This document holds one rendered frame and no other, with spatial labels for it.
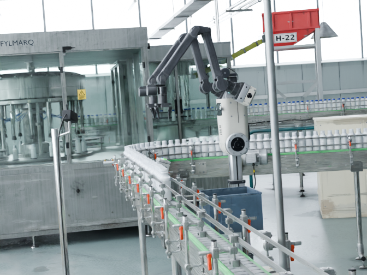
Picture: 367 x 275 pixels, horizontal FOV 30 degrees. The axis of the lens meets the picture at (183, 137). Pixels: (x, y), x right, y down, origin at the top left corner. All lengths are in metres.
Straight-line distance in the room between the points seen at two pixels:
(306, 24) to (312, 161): 5.30
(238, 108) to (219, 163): 1.47
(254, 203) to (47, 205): 4.05
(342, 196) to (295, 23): 3.64
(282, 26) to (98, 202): 4.73
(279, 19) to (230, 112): 6.54
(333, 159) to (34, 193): 3.35
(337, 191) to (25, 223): 3.59
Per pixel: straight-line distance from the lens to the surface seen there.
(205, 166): 5.98
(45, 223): 7.69
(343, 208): 8.32
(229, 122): 4.55
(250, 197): 3.94
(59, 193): 3.29
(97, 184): 7.64
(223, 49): 9.77
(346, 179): 8.28
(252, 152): 5.83
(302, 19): 11.01
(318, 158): 5.95
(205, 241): 2.44
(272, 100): 1.85
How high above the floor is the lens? 1.49
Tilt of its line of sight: 3 degrees down
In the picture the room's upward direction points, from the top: 4 degrees counter-clockwise
